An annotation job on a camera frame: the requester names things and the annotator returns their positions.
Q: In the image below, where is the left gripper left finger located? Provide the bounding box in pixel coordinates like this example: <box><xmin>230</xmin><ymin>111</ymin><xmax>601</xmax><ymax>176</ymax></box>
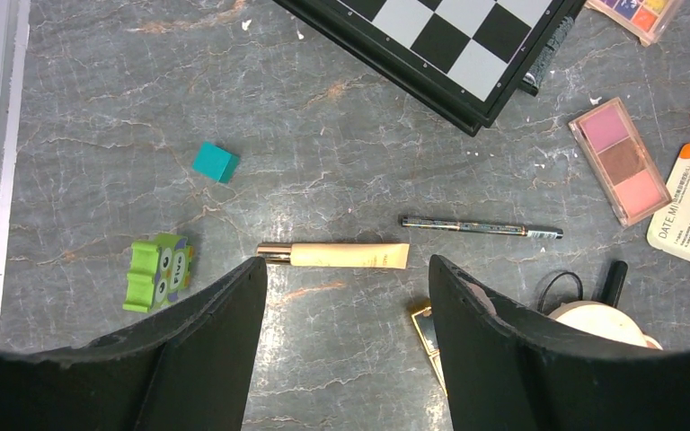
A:
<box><xmin>0</xmin><ymin>258</ymin><xmax>267</xmax><ymax>430</ymax></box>

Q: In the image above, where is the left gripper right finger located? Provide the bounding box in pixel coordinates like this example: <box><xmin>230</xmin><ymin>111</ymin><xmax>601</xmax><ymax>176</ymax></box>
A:
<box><xmin>429</xmin><ymin>255</ymin><xmax>690</xmax><ymax>430</ymax></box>

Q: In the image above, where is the round pink powder compact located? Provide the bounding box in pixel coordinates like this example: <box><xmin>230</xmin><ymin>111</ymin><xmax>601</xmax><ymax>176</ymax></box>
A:
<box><xmin>548</xmin><ymin>301</ymin><xmax>663</xmax><ymax>350</ymax></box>

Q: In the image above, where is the pink blush palette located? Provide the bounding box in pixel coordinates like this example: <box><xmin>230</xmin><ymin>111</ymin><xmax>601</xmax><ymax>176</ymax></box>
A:
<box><xmin>569</xmin><ymin>98</ymin><xmax>672</xmax><ymax>228</ymax></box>

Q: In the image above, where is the black mascara tube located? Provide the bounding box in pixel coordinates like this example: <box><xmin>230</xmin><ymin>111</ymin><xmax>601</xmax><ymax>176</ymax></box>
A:
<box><xmin>518</xmin><ymin>16</ymin><xmax>575</xmax><ymax>96</ymax></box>

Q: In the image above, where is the colourful eyeshadow palette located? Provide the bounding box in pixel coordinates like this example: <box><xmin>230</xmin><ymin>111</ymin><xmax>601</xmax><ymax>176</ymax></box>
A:
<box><xmin>585</xmin><ymin>0</ymin><xmax>684</xmax><ymax>47</ymax></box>

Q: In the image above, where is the black makeup brush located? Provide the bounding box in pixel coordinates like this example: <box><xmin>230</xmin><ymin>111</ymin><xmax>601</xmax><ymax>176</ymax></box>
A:
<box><xmin>597</xmin><ymin>260</ymin><xmax>628</xmax><ymax>308</ymax></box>

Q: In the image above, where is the black gold lipstick case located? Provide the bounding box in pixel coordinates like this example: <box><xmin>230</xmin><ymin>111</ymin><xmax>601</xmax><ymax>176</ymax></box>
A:
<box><xmin>411</xmin><ymin>302</ymin><xmax>447</xmax><ymax>395</ymax></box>

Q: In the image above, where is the green toy car block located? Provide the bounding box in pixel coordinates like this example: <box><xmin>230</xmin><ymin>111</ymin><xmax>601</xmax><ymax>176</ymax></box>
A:
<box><xmin>122</xmin><ymin>233</ymin><xmax>195</xmax><ymax>313</ymax></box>

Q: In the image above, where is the black eyeliner pencil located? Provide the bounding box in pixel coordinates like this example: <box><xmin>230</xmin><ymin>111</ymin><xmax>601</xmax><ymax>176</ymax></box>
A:
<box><xmin>401</xmin><ymin>215</ymin><xmax>564</xmax><ymax>239</ymax></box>

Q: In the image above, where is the beige concealer tube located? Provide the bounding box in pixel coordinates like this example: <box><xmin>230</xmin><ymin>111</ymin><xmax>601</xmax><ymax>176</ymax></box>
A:
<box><xmin>256</xmin><ymin>242</ymin><xmax>410</xmax><ymax>269</ymax></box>

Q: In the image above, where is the teal cube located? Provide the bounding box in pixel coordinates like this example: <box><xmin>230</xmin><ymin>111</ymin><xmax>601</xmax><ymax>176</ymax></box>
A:
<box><xmin>192</xmin><ymin>142</ymin><xmax>240</xmax><ymax>183</ymax></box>

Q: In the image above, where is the black white chessboard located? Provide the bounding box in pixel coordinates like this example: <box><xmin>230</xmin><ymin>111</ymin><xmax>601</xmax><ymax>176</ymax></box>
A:
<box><xmin>277</xmin><ymin>0</ymin><xmax>584</xmax><ymax>136</ymax></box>

